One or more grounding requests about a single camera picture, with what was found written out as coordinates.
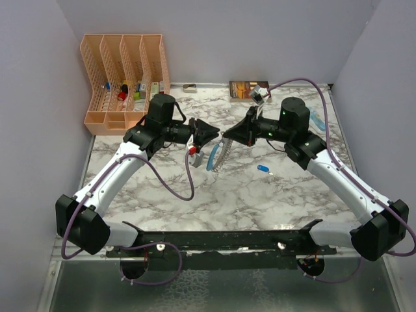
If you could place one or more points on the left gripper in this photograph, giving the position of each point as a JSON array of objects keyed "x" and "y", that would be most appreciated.
[{"x": 202, "y": 132}]

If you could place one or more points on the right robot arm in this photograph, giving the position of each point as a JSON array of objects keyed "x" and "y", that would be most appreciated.
[{"x": 380, "y": 222}]

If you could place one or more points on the green white box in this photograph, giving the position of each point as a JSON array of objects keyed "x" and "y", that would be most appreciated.
[{"x": 155, "y": 89}]

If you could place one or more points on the red round bottle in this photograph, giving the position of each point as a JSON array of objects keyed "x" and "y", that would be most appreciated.
[{"x": 122, "y": 96}]

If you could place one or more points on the blue key tag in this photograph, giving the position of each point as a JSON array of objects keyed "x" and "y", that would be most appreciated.
[{"x": 264, "y": 169}]

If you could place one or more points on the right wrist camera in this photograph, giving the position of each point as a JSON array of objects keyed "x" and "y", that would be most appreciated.
[{"x": 260, "y": 95}]

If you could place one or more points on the metal keyring holder blue handle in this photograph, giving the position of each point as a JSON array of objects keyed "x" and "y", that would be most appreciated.
[{"x": 219, "y": 155}]

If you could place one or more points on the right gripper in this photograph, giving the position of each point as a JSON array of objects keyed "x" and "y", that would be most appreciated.
[{"x": 245, "y": 132}]

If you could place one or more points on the brown book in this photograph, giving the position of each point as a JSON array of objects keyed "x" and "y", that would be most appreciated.
[{"x": 239, "y": 90}]

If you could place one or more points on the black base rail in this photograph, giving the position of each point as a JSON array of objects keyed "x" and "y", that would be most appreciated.
[{"x": 220, "y": 250}]

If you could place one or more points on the orange plastic file organizer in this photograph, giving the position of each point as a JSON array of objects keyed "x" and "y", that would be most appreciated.
[{"x": 122, "y": 63}]

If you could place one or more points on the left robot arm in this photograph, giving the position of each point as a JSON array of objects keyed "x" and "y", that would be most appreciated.
[{"x": 79, "y": 217}]

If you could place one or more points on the blue packaged toothbrush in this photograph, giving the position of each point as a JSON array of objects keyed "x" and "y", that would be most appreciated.
[{"x": 315, "y": 121}]

